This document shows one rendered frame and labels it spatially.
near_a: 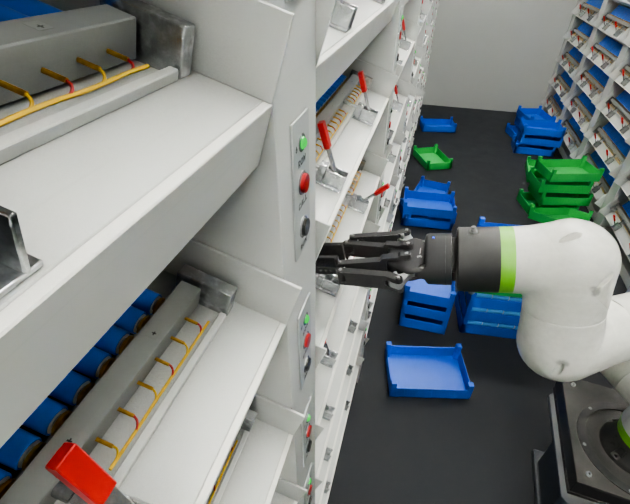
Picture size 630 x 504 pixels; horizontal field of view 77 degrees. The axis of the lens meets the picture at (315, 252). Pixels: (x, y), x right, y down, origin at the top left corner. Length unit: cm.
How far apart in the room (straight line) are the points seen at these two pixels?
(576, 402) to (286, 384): 106
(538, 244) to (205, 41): 45
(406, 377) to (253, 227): 142
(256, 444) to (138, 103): 39
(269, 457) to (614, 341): 47
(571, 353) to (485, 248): 18
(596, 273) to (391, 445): 110
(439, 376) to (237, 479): 131
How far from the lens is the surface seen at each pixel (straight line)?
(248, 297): 36
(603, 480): 129
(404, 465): 151
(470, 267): 56
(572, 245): 57
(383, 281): 57
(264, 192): 29
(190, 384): 32
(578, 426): 134
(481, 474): 157
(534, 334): 63
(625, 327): 69
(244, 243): 32
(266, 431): 52
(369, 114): 79
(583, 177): 287
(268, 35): 25
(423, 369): 172
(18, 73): 21
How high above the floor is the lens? 135
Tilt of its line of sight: 38 degrees down
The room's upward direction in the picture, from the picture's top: straight up
